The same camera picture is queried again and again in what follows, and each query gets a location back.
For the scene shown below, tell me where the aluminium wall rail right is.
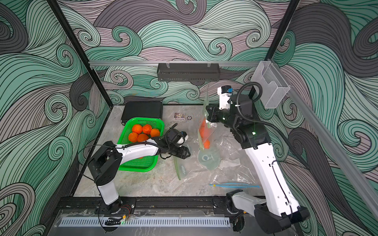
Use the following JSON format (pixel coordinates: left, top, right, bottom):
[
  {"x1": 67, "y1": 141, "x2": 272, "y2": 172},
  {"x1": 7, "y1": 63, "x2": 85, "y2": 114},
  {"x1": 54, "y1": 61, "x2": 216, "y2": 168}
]
[{"x1": 268, "y1": 59, "x2": 378, "y2": 219}]

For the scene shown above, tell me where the green-zip bag of oranges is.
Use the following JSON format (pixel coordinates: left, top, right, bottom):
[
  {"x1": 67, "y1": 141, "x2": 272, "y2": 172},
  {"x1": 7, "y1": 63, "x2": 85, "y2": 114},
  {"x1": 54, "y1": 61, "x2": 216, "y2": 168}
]
[{"x1": 174, "y1": 136, "x2": 257, "y2": 185}]

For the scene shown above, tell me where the aluminium wall rail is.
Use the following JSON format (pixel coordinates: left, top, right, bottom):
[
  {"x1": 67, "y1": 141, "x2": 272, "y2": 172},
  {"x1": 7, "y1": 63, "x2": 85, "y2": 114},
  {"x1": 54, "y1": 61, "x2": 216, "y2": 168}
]
[
  {"x1": 89, "y1": 60, "x2": 259, "y2": 67},
  {"x1": 268, "y1": 59, "x2": 378, "y2": 219}
]

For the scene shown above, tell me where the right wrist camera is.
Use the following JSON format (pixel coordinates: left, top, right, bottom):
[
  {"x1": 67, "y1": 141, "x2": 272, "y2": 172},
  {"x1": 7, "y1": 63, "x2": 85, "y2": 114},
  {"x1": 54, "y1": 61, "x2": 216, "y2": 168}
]
[{"x1": 217, "y1": 85, "x2": 233, "y2": 110}]

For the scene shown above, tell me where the black wall tray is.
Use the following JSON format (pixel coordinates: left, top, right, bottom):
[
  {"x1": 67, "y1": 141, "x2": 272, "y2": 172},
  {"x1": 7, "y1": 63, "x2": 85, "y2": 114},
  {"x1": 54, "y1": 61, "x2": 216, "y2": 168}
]
[{"x1": 157, "y1": 64, "x2": 221, "y2": 82}]

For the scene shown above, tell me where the white slotted cable duct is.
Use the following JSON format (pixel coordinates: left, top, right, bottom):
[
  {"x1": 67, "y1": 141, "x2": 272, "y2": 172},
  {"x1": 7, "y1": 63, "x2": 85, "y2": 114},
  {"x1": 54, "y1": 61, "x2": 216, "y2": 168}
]
[{"x1": 58, "y1": 217, "x2": 231, "y2": 228}]

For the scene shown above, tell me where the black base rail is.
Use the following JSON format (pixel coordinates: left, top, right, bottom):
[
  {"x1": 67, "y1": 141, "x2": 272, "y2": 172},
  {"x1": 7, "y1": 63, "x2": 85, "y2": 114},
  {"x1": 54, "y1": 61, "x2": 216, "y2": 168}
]
[{"x1": 56, "y1": 196, "x2": 293, "y2": 215}]

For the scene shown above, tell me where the clear acrylic wall holder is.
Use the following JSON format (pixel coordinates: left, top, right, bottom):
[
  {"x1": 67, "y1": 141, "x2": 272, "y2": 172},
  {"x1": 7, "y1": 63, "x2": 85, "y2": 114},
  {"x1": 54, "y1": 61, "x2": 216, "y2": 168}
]
[{"x1": 251, "y1": 61, "x2": 290, "y2": 109}]

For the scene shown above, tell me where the orange fruit taken out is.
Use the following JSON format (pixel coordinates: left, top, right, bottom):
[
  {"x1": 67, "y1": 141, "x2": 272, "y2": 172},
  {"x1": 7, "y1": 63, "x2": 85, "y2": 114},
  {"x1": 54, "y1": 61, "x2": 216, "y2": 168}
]
[{"x1": 132, "y1": 124, "x2": 143, "y2": 135}]

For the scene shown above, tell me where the black hard case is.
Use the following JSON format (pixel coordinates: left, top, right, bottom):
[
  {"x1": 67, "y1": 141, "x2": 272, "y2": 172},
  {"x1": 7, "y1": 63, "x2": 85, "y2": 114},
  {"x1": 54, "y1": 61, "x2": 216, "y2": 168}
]
[{"x1": 121, "y1": 101, "x2": 163, "y2": 125}]

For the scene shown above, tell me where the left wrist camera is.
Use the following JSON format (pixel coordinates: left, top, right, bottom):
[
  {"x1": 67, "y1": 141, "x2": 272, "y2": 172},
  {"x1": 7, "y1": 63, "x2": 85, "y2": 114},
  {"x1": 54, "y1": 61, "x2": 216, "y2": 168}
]
[{"x1": 176, "y1": 131, "x2": 188, "y2": 145}]

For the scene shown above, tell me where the green plastic basket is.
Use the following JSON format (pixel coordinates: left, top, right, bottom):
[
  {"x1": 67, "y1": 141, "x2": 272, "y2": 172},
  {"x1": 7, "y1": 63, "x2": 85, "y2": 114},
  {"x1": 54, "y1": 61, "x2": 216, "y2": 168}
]
[{"x1": 117, "y1": 118, "x2": 164, "y2": 172}]

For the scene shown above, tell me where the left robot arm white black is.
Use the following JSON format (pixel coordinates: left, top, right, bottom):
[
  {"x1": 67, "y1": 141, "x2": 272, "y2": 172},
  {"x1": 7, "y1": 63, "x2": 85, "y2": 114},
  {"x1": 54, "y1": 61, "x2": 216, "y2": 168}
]
[{"x1": 87, "y1": 124, "x2": 191, "y2": 214}]

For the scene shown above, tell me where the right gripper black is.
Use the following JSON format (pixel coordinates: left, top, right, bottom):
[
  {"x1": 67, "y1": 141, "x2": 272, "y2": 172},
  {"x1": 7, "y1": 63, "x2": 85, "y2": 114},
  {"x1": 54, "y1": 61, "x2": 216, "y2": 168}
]
[{"x1": 208, "y1": 105, "x2": 241, "y2": 132}]

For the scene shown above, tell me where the aluminium wall rail back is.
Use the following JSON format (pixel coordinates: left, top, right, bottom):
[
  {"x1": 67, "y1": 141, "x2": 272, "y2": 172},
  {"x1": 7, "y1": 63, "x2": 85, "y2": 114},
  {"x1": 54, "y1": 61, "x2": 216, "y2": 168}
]
[{"x1": 89, "y1": 60, "x2": 259, "y2": 67}]

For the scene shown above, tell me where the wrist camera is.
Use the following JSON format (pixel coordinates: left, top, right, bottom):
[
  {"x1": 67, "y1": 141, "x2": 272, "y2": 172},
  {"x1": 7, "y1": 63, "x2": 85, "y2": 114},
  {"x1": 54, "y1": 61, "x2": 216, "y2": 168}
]
[
  {"x1": 217, "y1": 85, "x2": 233, "y2": 110},
  {"x1": 176, "y1": 131, "x2": 188, "y2": 145}
]

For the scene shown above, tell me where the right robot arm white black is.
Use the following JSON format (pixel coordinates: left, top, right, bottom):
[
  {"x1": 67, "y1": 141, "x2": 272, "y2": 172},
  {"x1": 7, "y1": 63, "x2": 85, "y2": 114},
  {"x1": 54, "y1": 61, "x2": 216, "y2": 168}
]
[{"x1": 206, "y1": 82, "x2": 310, "y2": 234}]

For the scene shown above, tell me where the small card box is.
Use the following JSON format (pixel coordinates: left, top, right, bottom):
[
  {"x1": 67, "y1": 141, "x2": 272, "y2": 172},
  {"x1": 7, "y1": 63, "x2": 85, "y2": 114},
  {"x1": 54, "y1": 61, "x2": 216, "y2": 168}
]
[{"x1": 173, "y1": 112, "x2": 186, "y2": 120}]

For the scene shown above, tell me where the orange fruit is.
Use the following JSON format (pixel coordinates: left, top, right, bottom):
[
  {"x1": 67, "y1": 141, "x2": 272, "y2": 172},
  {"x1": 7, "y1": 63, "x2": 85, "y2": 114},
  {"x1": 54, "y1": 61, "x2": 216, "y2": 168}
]
[
  {"x1": 142, "y1": 124, "x2": 153, "y2": 135},
  {"x1": 128, "y1": 132, "x2": 139, "y2": 143},
  {"x1": 150, "y1": 128, "x2": 160, "y2": 137},
  {"x1": 137, "y1": 133, "x2": 149, "y2": 142}
]

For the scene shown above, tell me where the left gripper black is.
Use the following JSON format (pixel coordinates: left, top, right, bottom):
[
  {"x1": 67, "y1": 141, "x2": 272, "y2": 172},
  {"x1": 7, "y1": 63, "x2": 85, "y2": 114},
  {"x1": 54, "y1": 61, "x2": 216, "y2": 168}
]
[{"x1": 166, "y1": 145, "x2": 192, "y2": 160}]

